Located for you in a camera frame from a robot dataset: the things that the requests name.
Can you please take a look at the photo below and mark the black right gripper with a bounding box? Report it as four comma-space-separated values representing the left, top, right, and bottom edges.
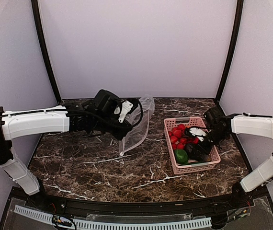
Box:
190, 127, 228, 159

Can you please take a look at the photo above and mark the white slotted cable duct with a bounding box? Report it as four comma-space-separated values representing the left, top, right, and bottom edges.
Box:
14, 205, 212, 230

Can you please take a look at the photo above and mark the green lime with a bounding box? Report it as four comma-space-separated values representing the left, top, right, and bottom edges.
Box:
174, 149, 189, 164

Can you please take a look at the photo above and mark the right black frame post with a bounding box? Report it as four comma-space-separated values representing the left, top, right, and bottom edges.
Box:
214, 0, 244, 104

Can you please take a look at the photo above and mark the pink perforated plastic basket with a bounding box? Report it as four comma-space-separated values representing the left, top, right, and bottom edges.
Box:
164, 117, 221, 175

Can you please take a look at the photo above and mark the green cucumber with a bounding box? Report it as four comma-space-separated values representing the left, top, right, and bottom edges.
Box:
179, 161, 209, 166

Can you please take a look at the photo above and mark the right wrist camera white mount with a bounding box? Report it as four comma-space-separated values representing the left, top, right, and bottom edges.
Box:
184, 127, 207, 141

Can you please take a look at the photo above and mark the red lychee bunch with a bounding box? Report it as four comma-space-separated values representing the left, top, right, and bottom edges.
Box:
168, 124, 194, 150

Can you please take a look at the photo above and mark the black frame post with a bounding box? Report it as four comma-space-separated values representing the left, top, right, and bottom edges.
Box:
214, 0, 244, 104
31, 0, 62, 104

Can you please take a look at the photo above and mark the purple eggplant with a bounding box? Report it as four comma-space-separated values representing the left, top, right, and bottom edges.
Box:
184, 143, 211, 162

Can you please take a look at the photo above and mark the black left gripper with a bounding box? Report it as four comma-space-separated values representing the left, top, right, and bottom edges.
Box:
93, 115, 133, 141

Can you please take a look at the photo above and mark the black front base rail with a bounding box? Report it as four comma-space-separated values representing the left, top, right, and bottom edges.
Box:
7, 186, 273, 230

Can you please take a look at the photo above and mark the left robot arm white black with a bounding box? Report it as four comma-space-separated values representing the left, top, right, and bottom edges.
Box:
0, 101, 133, 209

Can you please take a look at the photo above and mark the left black frame post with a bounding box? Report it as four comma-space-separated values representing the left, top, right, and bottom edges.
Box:
31, 0, 62, 104

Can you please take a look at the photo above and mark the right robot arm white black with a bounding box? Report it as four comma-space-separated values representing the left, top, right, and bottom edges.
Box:
184, 107, 273, 208

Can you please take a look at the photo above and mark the clear zip top bag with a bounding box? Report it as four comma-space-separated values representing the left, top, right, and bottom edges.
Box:
119, 95, 155, 157

